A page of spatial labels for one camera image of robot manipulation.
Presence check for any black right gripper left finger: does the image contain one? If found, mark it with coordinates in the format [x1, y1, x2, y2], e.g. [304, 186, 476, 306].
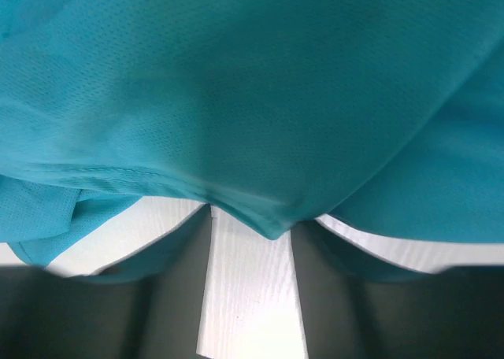
[1, 205, 212, 358]

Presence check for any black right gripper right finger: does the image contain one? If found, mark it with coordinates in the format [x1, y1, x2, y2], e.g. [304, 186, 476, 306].
[291, 221, 503, 358]

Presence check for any teal t shirt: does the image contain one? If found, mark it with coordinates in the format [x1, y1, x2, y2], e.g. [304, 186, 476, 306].
[1, 0, 503, 266]

